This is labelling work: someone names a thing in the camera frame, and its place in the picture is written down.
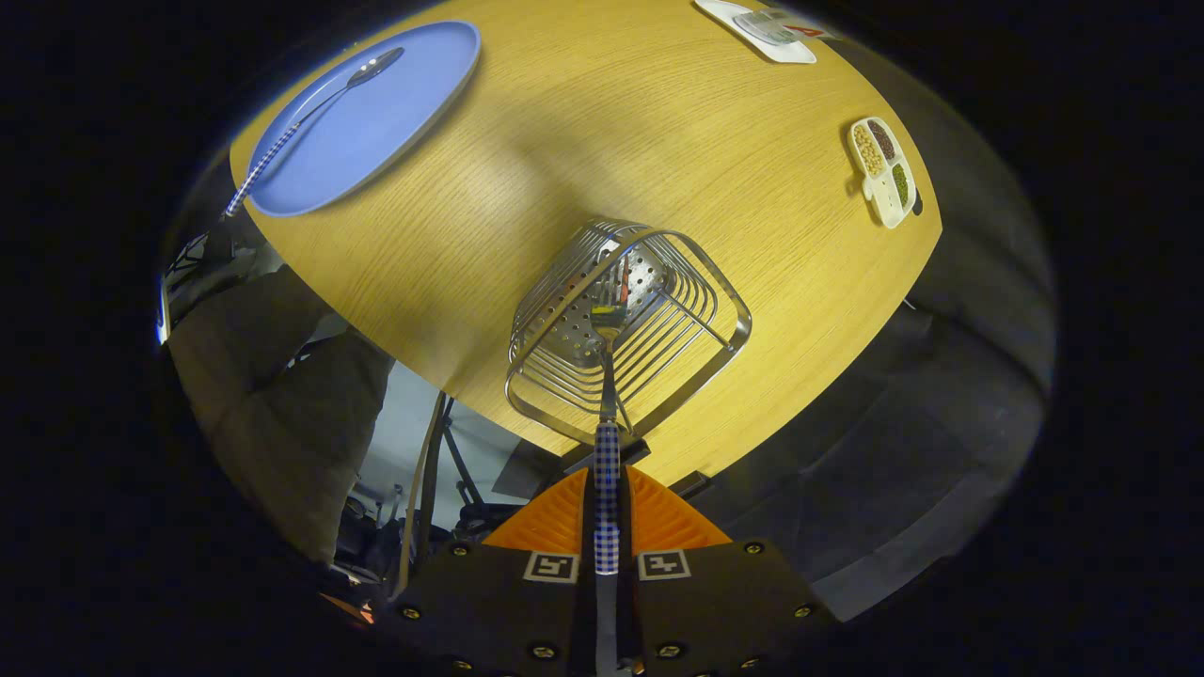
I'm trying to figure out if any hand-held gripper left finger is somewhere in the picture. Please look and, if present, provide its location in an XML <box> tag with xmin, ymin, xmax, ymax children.
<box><xmin>390</xmin><ymin>467</ymin><xmax>603</xmax><ymax>677</ymax></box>

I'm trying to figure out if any white divided tray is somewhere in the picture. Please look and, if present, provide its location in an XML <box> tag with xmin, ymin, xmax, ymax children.
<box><xmin>848</xmin><ymin>117</ymin><xmax>919</xmax><ymax>229</ymax></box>

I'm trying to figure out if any light table leg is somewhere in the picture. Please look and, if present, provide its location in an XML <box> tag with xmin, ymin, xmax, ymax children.
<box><xmin>395</xmin><ymin>390</ymin><xmax>448</xmax><ymax>598</ymax></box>

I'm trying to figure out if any yellow beans heap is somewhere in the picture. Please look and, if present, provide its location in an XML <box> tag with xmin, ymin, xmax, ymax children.
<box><xmin>852</xmin><ymin>126</ymin><xmax>885</xmax><ymax>178</ymax></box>

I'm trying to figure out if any metal wire cutlery basket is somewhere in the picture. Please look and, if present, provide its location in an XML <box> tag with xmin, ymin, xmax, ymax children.
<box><xmin>505</xmin><ymin>218</ymin><xmax>753</xmax><ymax>446</ymax></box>

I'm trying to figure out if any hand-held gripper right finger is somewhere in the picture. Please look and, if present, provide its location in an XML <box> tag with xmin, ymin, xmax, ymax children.
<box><xmin>616</xmin><ymin>465</ymin><xmax>843</xmax><ymax>677</ymax></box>

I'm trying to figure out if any person's dark clothing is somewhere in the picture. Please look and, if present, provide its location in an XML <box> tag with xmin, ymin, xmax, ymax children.
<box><xmin>167</xmin><ymin>265</ymin><xmax>396</xmax><ymax>565</ymax></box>

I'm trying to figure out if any white and green bottle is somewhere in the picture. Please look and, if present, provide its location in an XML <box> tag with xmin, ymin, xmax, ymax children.
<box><xmin>734</xmin><ymin>8</ymin><xmax>838</xmax><ymax>46</ymax></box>

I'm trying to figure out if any fork with checkered handle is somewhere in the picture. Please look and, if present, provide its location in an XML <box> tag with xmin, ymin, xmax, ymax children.
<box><xmin>588</xmin><ymin>263</ymin><xmax>633</xmax><ymax>673</ymax></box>

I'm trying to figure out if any spoon with checkered handle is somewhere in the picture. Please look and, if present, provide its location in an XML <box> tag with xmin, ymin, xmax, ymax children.
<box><xmin>224</xmin><ymin>47</ymin><xmax>406</xmax><ymax>217</ymax></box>

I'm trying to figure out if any blue round plate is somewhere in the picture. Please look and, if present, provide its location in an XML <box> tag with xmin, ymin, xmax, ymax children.
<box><xmin>246</xmin><ymin>20</ymin><xmax>483</xmax><ymax>218</ymax></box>

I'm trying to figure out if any white coaster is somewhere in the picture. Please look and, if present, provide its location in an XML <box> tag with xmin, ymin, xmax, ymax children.
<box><xmin>694</xmin><ymin>0</ymin><xmax>817</xmax><ymax>65</ymax></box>

